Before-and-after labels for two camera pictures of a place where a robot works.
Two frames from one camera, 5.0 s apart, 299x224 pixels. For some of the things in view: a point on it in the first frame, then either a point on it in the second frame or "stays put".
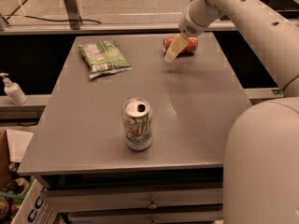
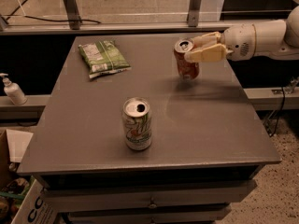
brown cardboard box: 5,160 stays put
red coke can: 191,47 -> 187,70
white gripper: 189,25 -> 239,42
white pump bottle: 14,91 stays put
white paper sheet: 18,142 stays put
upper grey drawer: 77,199 stays put
